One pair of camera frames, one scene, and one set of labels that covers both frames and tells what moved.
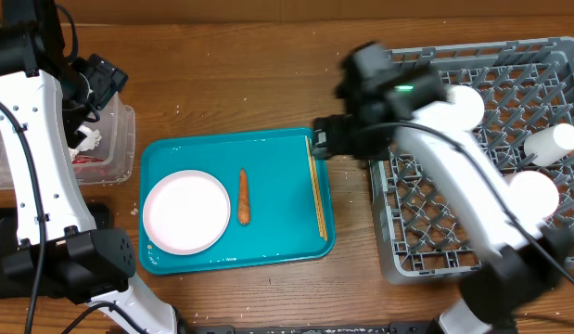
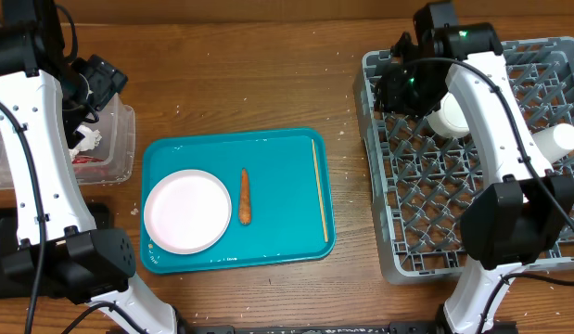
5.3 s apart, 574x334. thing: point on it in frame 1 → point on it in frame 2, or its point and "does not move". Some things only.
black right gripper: x=340 y=125 → x=396 y=101
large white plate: x=186 y=211 does not move
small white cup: x=545 y=146 does not move
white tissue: x=92 y=140 does not move
